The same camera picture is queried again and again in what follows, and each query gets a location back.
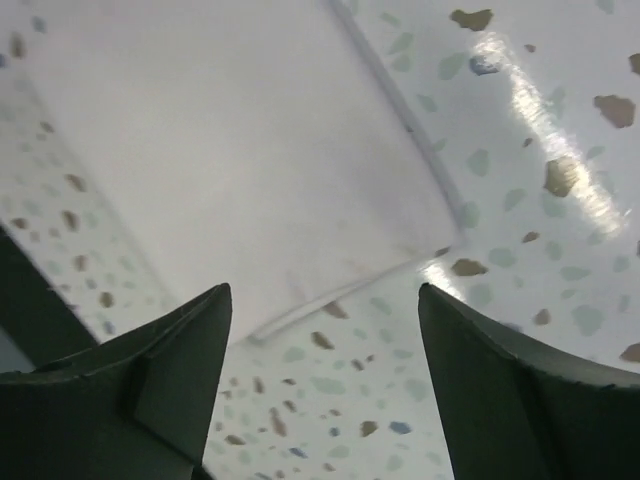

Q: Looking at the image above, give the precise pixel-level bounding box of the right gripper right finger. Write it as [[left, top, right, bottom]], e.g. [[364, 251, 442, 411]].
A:
[[418, 284, 639, 479]]

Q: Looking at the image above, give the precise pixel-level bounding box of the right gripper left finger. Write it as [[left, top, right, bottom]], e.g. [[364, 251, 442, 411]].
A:
[[1, 283, 232, 480]]

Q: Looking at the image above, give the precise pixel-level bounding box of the white t shirt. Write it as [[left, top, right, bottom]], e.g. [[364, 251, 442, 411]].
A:
[[13, 1, 458, 341]]

